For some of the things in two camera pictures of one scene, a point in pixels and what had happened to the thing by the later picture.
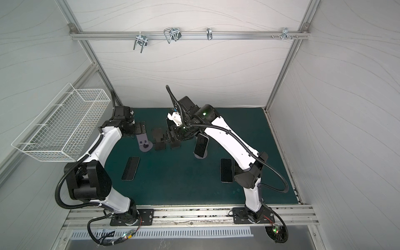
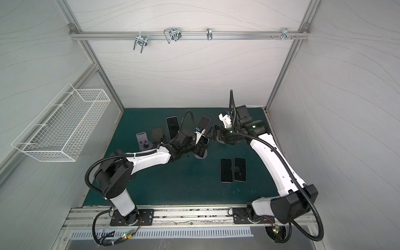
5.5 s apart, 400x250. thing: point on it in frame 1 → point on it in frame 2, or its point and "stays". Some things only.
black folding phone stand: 160,144 stays
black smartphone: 226,170 stays
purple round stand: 199,157 stays
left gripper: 138,128 → 200,149
